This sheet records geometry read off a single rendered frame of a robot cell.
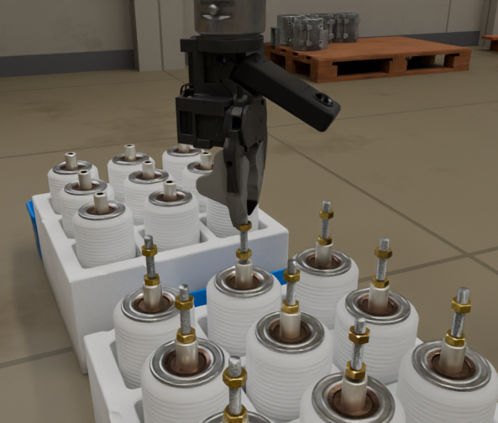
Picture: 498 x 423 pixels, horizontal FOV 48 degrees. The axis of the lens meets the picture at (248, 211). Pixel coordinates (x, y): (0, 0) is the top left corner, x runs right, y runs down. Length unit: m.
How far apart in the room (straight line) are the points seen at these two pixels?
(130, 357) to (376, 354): 0.28
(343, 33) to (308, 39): 0.49
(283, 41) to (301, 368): 3.31
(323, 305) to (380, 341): 0.12
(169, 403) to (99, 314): 0.40
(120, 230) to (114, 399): 0.33
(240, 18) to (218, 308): 0.34
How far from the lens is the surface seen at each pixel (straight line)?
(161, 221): 0.94
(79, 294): 0.91
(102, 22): 3.80
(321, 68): 3.30
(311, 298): 0.74
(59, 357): 1.05
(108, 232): 0.91
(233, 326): 0.70
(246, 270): 0.70
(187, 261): 0.94
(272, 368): 0.60
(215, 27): 0.59
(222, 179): 0.63
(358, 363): 0.52
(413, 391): 0.60
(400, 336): 0.66
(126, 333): 0.66
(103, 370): 0.71
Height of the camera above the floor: 0.62
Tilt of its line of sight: 24 degrees down
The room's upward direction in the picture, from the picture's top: straight up
